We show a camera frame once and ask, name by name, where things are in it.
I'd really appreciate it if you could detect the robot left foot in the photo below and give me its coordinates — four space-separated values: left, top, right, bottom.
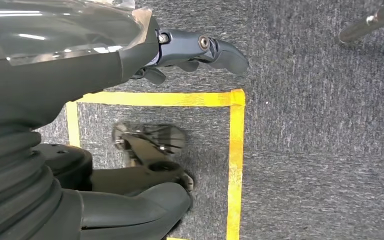
111 121 188 157

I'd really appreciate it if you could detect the yellow floor tape square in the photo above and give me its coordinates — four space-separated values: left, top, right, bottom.
65 88 247 240

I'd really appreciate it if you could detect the stainless steel workbench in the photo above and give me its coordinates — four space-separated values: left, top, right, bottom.
338 0 384 45

